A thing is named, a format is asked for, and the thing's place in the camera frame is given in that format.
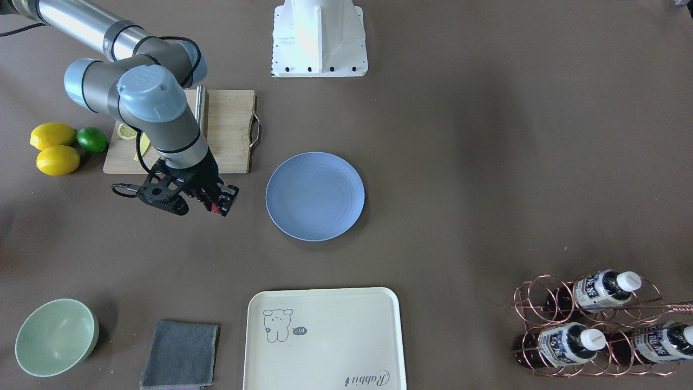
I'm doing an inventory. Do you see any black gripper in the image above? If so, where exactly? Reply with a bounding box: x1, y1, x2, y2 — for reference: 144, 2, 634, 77
112, 150, 240, 217

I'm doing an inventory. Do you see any blue round plate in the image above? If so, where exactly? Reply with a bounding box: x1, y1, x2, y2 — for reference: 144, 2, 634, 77
265, 152, 365, 242

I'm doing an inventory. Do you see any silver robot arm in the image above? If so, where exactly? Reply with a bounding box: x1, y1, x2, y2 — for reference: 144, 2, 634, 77
2, 1, 239, 216

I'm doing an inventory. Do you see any steel muddler black tip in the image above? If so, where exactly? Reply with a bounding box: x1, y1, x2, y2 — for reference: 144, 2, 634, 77
195, 84, 208, 138

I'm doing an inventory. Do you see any yellow plastic knife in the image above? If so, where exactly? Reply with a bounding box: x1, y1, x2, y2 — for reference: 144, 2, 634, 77
134, 132, 151, 162

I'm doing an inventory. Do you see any lemon slice lower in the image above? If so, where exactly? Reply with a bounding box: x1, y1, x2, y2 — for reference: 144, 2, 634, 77
116, 123, 138, 140

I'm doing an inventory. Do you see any green lime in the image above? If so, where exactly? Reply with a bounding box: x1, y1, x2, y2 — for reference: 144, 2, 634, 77
76, 127, 109, 153

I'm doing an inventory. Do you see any grey folded cloth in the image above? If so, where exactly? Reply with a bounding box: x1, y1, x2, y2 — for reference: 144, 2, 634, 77
140, 320, 219, 389

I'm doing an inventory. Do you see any yellow lemon lower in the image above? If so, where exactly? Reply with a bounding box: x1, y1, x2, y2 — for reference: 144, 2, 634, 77
36, 145, 80, 176

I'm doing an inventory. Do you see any yellow lemon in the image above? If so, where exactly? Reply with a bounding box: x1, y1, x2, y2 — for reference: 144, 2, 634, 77
29, 122, 76, 151
36, 145, 80, 176

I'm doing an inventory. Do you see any cream rabbit tray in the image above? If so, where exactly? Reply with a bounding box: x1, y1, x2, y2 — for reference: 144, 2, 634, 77
243, 287, 408, 389

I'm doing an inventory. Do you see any yellow lemon upper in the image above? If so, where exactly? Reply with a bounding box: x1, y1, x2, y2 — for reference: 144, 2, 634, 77
29, 122, 76, 151

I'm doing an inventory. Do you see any green bowl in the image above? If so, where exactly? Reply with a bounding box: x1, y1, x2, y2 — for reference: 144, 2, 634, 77
15, 298, 100, 378

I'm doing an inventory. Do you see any tea bottle front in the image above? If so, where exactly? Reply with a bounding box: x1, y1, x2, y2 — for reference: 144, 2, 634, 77
512, 322, 607, 370

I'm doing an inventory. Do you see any tea bottle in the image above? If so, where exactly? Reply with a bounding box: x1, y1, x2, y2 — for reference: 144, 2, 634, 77
607, 321, 692, 366
542, 269, 643, 321
512, 322, 607, 370

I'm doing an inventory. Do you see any tea bottle back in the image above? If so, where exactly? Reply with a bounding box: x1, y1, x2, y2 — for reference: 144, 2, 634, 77
607, 321, 692, 366
542, 269, 643, 321

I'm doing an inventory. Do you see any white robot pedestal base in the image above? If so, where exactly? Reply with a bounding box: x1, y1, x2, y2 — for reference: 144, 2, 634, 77
271, 1, 369, 77

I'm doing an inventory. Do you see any copper wire bottle rack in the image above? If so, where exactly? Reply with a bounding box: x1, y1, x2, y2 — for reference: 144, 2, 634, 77
512, 274, 691, 378

